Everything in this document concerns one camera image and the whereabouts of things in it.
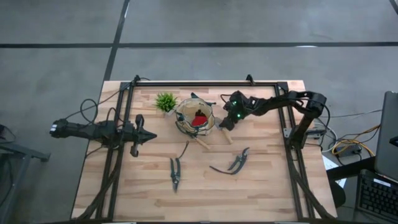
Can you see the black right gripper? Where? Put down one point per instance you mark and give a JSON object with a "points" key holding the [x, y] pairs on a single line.
{"points": [[237, 107]]}

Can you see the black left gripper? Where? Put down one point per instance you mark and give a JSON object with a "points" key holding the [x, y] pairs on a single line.
{"points": [[139, 139]]}

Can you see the red gardening glove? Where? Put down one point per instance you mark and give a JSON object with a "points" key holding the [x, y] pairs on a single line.
{"points": [[199, 120]]}

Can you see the beige canvas gardening bag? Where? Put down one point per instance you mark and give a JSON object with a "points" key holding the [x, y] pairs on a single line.
{"points": [[186, 112]]}

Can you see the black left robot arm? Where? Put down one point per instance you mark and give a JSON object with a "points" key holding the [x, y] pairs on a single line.
{"points": [[84, 132]]}

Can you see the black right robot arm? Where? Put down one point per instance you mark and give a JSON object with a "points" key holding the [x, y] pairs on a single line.
{"points": [[280, 102]]}

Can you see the small green potted plant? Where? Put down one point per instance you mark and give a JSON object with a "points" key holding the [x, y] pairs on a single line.
{"points": [[165, 102]]}

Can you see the white paper sheet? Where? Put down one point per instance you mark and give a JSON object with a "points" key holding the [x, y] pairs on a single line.
{"points": [[329, 163]]}

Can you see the grey power box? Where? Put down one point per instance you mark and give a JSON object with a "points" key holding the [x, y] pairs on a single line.
{"points": [[349, 151]]}

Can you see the black round stool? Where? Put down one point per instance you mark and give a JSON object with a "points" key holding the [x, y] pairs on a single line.
{"points": [[339, 194]]}

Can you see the black keyboard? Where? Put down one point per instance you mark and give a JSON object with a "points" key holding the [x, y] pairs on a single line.
{"points": [[377, 196]]}

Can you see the black metal table frame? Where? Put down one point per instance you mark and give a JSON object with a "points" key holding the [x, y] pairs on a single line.
{"points": [[202, 84]]}

